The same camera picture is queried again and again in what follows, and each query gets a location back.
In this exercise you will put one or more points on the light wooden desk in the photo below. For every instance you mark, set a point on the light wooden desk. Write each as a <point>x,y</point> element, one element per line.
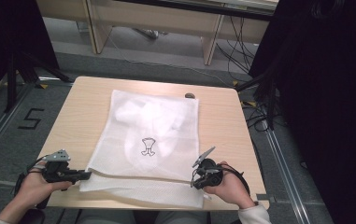
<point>153,17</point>

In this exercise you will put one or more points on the person's right hand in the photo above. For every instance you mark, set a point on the person's right hand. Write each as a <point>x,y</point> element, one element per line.
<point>233,189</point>

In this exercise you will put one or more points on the metal floor rail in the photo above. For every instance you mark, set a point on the metal floor rail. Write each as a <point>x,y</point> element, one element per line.
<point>286,174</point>
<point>1,127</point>

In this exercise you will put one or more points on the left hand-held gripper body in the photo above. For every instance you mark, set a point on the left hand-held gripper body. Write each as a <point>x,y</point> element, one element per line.
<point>57,171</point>

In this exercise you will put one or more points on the white garment with black print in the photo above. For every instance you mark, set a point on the white garment with black print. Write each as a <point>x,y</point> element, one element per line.
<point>153,124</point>

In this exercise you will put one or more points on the black tape floor numeral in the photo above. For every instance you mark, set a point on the black tape floor numeral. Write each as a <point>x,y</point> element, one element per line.
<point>31,118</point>

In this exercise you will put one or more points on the person's left hand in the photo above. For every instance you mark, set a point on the person's left hand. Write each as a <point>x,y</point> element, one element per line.
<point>34,189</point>

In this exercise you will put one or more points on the black metal stand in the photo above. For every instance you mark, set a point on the black metal stand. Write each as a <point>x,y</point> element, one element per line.
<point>11,84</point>
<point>271,102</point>

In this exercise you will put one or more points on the yellow floor tape marker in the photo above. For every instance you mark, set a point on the yellow floor tape marker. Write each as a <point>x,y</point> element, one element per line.
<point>43,86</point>
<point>235,83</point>
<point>251,103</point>

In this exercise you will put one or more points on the grey tape strip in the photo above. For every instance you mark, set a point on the grey tape strip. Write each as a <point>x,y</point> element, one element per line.
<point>263,197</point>

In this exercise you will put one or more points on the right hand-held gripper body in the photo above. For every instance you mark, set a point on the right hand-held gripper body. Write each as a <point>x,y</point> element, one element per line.
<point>211,174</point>

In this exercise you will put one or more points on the black curtain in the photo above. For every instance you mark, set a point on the black curtain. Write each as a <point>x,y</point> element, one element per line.
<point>7,37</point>
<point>322,93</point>

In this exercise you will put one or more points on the white mesh laundry bag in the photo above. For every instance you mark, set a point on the white mesh laundry bag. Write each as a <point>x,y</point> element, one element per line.
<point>135,189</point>

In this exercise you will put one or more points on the dark round object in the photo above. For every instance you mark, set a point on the dark round object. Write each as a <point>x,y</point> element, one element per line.
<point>34,217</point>

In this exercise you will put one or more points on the small brown round object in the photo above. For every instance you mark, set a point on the small brown round object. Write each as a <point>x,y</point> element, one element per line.
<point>189,95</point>

